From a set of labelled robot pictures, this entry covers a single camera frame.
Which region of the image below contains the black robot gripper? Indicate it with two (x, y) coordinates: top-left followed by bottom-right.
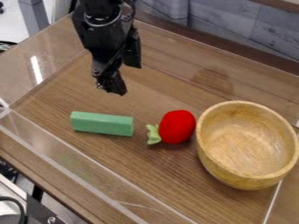
(70, 5), (141, 95)

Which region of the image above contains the green foam block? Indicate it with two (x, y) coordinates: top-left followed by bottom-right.
(69, 111), (134, 137)

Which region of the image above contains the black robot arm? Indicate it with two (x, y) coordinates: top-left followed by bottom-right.
(72, 0), (141, 95)

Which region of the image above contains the brown wooden bowl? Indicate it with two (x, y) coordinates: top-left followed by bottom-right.
(196, 101), (299, 190)

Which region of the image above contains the red plush strawberry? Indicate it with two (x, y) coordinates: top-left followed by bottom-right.
(145, 110), (196, 145)

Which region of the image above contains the clear acrylic tray wall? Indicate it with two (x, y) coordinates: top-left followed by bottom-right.
(0, 15), (299, 224)

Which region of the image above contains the black cable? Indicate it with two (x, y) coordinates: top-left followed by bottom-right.
(0, 195), (28, 224)

